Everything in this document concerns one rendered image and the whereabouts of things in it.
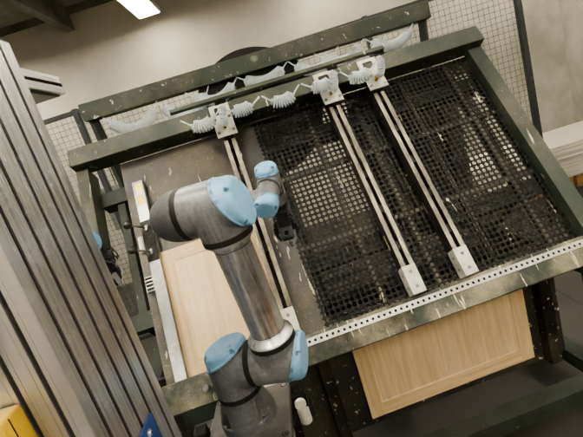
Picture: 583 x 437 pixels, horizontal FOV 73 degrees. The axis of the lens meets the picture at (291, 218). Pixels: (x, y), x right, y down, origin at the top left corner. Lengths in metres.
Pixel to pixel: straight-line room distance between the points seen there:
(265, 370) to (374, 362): 1.13
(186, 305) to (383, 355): 0.96
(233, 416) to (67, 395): 0.49
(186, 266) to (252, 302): 0.99
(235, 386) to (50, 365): 0.48
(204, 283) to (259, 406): 0.83
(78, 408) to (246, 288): 0.37
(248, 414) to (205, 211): 0.54
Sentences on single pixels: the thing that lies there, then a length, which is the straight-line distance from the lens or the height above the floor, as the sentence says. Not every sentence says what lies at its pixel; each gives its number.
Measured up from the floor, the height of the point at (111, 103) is 2.15.
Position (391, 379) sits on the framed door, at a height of 0.42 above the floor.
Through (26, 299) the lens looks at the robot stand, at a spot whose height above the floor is 1.61.
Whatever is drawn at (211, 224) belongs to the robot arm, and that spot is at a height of 1.60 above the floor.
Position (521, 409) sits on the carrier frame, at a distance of 2.32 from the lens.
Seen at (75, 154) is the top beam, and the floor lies 1.91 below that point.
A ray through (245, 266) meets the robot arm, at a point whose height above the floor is 1.48.
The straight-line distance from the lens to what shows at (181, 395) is 1.78.
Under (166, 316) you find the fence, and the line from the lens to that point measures 1.83.
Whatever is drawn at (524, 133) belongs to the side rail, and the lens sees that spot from 2.27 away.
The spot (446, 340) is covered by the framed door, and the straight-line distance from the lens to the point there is 2.18.
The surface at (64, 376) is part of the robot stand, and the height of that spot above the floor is 1.48.
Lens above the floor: 1.74
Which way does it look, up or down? 13 degrees down
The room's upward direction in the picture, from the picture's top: 18 degrees counter-clockwise
